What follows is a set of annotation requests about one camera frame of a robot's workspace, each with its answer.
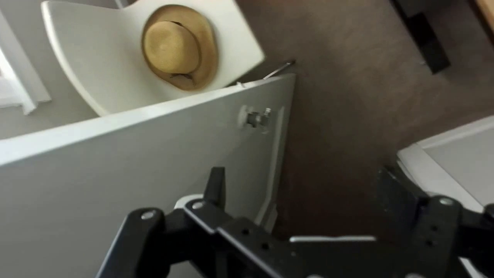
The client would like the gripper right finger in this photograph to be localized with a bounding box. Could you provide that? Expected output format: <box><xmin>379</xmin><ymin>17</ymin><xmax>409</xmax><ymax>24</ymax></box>
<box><xmin>376</xmin><ymin>166</ymin><xmax>494</xmax><ymax>278</ymax></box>

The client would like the white window frame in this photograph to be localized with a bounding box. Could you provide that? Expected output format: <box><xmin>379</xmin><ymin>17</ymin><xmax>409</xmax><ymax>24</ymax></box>
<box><xmin>0</xmin><ymin>12</ymin><xmax>52</xmax><ymax>115</ymax></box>

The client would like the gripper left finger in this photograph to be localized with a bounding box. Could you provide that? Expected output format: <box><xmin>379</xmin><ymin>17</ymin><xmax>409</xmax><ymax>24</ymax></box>
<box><xmin>96</xmin><ymin>167</ymin><xmax>305</xmax><ymax>278</ymax></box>

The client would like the grey closet door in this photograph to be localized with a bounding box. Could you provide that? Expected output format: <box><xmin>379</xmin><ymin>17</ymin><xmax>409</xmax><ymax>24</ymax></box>
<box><xmin>0</xmin><ymin>73</ymin><xmax>296</xmax><ymax>278</ymax></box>

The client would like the straw hat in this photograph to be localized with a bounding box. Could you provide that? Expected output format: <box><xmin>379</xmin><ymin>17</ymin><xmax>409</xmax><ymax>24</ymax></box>
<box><xmin>141</xmin><ymin>5</ymin><xmax>220</xmax><ymax>92</ymax></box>

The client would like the dark furniture piece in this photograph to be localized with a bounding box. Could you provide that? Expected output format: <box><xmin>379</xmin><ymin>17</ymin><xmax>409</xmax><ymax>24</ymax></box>
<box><xmin>389</xmin><ymin>0</ymin><xmax>451</xmax><ymax>75</ymax></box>

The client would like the white moulded chair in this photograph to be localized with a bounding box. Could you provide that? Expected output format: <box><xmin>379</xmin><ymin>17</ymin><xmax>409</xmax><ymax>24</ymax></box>
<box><xmin>41</xmin><ymin>0</ymin><xmax>297</xmax><ymax>117</ymax></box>

